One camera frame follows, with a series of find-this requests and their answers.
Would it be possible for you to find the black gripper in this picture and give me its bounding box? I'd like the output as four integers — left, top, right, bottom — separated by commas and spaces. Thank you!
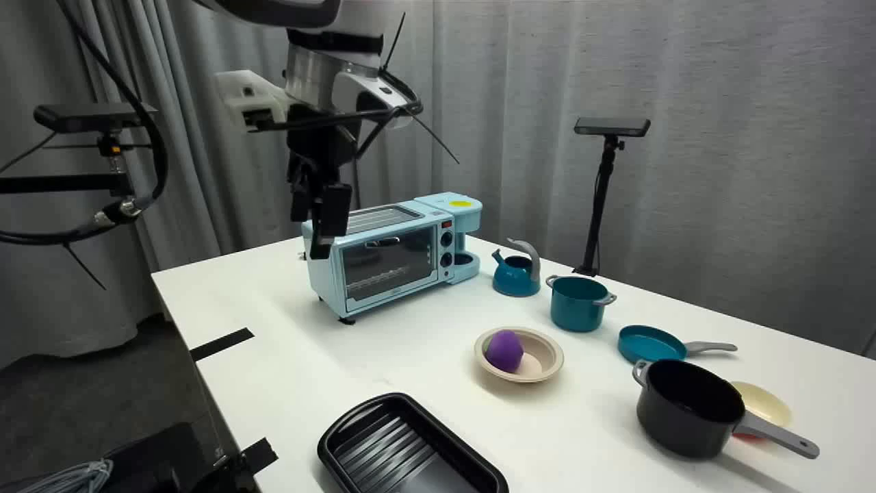
284, 113, 361, 264

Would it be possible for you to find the purple plush toy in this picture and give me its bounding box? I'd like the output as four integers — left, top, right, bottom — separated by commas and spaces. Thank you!
481, 328, 529, 375

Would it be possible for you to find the beige bowl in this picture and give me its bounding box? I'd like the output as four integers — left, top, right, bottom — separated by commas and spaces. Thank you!
475, 325, 566, 390

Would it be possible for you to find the light blue toaster oven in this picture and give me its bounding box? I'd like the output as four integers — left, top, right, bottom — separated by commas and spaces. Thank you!
302, 188, 486, 325

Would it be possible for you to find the short black tape strip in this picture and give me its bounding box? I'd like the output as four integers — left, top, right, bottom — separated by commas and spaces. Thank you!
190, 325, 257, 365

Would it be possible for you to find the black baking tray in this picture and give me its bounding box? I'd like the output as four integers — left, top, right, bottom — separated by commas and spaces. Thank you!
316, 390, 513, 493

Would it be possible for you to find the teal pot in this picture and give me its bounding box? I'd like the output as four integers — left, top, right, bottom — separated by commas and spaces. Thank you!
546, 275, 620, 334

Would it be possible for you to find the black stand with T-top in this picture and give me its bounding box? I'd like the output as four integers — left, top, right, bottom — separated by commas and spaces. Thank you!
572, 114, 654, 280

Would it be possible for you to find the teal frying pan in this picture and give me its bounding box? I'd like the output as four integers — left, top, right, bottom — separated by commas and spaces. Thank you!
617, 324, 741, 366

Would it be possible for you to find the clear plastic bag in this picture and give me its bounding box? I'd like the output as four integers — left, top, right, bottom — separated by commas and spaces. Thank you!
15, 458, 115, 493

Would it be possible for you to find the grey curtain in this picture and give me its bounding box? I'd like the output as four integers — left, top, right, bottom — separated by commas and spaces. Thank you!
0, 0, 876, 366

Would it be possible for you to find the cream plate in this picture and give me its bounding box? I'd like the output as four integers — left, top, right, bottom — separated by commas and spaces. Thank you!
728, 379, 798, 434

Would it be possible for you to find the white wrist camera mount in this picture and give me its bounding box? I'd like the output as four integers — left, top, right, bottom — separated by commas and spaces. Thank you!
216, 68, 295, 135

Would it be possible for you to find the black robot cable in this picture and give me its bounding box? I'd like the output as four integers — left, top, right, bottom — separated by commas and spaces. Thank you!
0, 0, 172, 297

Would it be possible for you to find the black camera on bar mount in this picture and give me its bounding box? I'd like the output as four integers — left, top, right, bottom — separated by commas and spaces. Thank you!
0, 102, 161, 198

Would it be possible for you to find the black saucepan grey handle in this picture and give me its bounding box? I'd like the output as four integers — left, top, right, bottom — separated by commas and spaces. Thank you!
631, 357, 824, 464

